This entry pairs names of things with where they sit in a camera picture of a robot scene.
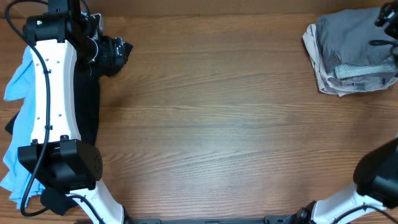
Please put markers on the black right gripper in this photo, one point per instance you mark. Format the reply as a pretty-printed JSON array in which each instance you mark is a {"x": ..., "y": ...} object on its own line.
[{"x": 390, "y": 9}]

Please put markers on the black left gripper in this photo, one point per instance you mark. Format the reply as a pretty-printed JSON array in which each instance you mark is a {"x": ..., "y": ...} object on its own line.
[{"x": 108, "y": 58}]

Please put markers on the grey shorts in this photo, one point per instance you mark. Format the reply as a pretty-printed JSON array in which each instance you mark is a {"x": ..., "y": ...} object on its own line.
[{"x": 350, "y": 62}]

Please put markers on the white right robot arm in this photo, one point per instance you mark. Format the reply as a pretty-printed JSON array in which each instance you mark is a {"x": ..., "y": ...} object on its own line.
[{"x": 374, "y": 187}]

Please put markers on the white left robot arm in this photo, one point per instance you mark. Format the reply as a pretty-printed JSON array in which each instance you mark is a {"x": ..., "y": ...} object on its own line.
[{"x": 72, "y": 21}]

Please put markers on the black t-shirt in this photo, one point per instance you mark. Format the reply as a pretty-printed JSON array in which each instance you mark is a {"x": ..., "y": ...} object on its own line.
[{"x": 67, "y": 167}]

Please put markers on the folded beige shorts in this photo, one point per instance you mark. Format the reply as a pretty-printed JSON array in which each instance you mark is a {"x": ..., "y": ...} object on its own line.
[{"x": 347, "y": 79}]

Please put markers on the light blue t-shirt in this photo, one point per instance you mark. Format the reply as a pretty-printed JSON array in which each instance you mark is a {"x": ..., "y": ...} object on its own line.
[{"x": 18, "y": 124}]

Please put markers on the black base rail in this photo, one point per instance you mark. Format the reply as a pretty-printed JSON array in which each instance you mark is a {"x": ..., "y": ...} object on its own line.
[{"x": 271, "y": 219}]

